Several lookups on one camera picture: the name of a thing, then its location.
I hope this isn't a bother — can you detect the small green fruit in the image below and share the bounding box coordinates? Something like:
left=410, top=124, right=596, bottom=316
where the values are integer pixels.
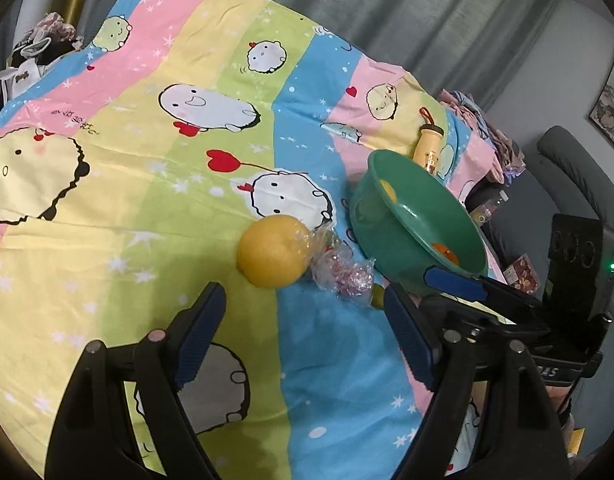
left=371, top=284, right=385, bottom=310

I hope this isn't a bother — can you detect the red fruit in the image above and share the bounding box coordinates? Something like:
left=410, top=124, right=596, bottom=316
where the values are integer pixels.
left=310, top=245, right=374, bottom=304
left=310, top=223, right=342, bottom=271

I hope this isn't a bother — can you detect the red fruit top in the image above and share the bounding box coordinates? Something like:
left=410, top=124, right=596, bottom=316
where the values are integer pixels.
left=310, top=223, right=342, bottom=271

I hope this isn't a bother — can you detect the large yellow pomelo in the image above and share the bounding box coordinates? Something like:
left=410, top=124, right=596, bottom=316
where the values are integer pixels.
left=236, top=214, right=312, bottom=289

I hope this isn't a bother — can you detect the orange fruit in basin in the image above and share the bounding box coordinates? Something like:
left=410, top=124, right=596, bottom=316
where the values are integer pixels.
left=432, top=243, right=460, bottom=266

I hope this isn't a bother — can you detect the red patterned snack packet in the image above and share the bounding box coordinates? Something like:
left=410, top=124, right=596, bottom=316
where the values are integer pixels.
left=503, top=255, right=540, bottom=295

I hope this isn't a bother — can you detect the clear plastic bottle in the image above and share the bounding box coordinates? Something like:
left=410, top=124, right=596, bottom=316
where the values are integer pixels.
left=470, top=190, right=508, bottom=228

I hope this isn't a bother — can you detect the green plastic basin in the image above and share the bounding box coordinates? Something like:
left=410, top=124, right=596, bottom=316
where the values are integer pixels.
left=348, top=150, right=488, bottom=296

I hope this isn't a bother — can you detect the yellow fruit in basin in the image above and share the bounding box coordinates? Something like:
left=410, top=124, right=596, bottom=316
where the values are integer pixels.
left=378, top=179, right=398, bottom=204

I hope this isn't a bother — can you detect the grey sofa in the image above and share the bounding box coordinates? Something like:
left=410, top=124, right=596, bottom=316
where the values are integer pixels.
left=465, top=126, right=614, bottom=455

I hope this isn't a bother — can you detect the grey curtain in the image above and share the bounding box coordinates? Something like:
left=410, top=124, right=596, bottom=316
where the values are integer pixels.
left=78, top=0, right=561, bottom=110

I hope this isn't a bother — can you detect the colourful cartoon bed sheet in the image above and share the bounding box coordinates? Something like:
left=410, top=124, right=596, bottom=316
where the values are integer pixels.
left=0, top=0, right=499, bottom=479

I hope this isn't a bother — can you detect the black white clutter pile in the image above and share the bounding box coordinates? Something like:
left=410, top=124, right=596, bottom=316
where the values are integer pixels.
left=0, top=12, right=83, bottom=104

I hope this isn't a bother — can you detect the yellow bottle red strap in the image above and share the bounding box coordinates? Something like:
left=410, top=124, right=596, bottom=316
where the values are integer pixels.
left=411, top=106, right=446, bottom=175

